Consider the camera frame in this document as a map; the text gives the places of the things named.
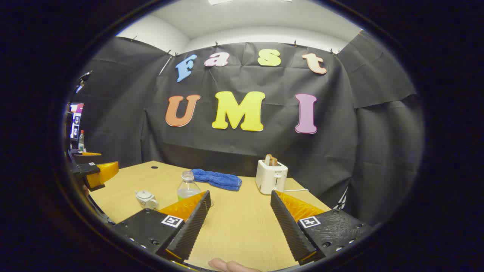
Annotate computer monitor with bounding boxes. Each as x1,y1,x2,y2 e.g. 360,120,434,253
69,103,84,140

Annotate clear green label water bottle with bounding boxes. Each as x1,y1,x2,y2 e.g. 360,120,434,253
177,171,202,201

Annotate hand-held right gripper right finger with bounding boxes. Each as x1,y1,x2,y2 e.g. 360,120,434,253
270,190,375,266

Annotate white teacup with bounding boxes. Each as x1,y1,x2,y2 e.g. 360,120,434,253
135,190,159,210

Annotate white toaster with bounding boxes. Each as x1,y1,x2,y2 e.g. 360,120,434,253
256,159,289,195

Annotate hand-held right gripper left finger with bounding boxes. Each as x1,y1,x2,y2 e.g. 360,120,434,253
110,190,212,265

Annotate blue towel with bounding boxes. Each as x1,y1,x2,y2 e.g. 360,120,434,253
191,169,243,192

